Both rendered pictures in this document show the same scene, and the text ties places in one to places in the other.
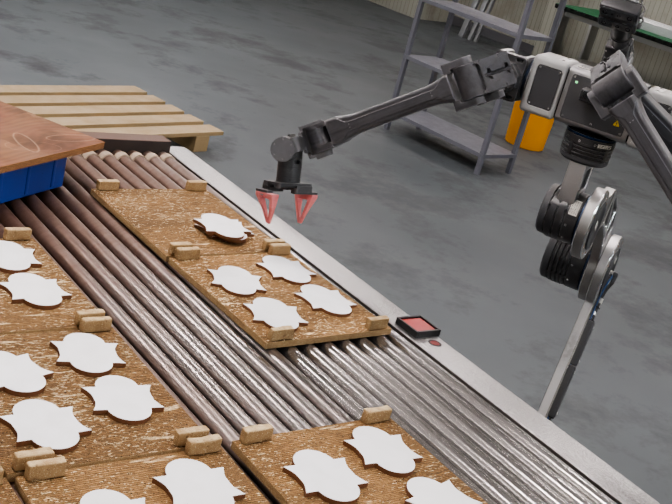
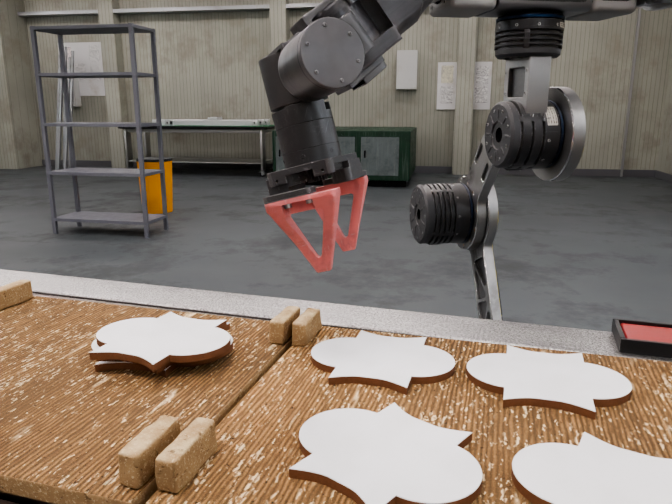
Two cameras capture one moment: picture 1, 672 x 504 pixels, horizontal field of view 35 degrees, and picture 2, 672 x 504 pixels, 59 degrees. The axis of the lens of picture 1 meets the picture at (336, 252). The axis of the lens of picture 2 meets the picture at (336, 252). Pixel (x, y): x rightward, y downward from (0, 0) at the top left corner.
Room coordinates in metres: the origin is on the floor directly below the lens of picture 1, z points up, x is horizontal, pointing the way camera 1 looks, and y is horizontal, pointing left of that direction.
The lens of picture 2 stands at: (1.88, 0.44, 1.19)
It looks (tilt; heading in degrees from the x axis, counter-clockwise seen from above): 14 degrees down; 329
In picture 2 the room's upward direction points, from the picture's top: straight up
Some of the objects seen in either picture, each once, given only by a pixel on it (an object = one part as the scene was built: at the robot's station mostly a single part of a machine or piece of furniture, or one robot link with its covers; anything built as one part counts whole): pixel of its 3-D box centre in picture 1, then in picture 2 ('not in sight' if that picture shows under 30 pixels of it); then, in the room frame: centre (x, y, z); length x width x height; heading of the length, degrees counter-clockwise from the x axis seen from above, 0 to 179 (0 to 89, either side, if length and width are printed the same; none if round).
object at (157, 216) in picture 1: (187, 222); (63, 368); (2.51, 0.39, 0.93); 0.41 x 0.35 x 0.02; 43
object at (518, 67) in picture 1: (502, 76); not in sight; (2.78, -0.30, 1.45); 0.09 x 0.08 x 0.12; 69
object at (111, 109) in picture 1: (91, 119); not in sight; (6.05, 1.62, 0.06); 1.37 x 0.94 x 0.12; 142
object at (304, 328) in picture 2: (279, 249); (307, 326); (2.44, 0.14, 0.95); 0.06 x 0.02 x 0.03; 133
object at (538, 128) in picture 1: (534, 110); (156, 185); (8.85, -1.30, 0.31); 0.41 x 0.39 x 0.62; 49
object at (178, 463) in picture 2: (187, 253); (187, 453); (2.26, 0.33, 0.95); 0.06 x 0.02 x 0.03; 133
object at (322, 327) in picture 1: (278, 295); (473, 426); (2.21, 0.10, 0.93); 0.41 x 0.35 x 0.02; 43
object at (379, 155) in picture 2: not in sight; (349, 154); (10.41, -4.90, 0.42); 2.12 x 1.93 x 0.83; 49
